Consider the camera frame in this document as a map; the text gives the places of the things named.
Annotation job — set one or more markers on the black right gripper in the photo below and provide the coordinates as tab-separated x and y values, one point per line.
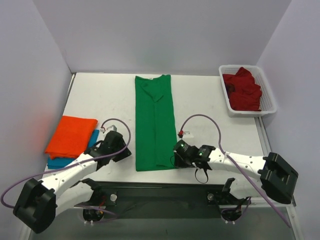
178	160

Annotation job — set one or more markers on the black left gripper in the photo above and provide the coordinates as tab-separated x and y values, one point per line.
122	152

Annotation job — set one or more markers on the green t-shirt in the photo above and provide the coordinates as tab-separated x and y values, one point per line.
155	131

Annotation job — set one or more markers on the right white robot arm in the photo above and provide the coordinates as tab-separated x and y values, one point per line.
236	163

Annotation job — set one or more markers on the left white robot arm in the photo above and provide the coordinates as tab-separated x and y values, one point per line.
40	201

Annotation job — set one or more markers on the folded orange t-shirt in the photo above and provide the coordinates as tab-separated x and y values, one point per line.
71	137

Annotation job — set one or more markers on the folded blue t-shirt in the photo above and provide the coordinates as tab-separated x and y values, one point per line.
61	162

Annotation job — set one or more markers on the dark red t-shirt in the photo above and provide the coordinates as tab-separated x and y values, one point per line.
242	91

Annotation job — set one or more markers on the white plastic basket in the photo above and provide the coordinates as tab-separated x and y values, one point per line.
268	103

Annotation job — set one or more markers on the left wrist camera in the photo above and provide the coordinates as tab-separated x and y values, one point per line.
112	128

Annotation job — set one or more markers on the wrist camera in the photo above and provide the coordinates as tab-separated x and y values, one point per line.
187	135
112	128

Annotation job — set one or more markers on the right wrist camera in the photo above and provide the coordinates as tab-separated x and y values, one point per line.
187	135

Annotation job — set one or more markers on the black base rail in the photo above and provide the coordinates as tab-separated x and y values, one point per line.
129	200

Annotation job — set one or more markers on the aluminium frame rail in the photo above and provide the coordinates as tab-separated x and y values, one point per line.
278	179

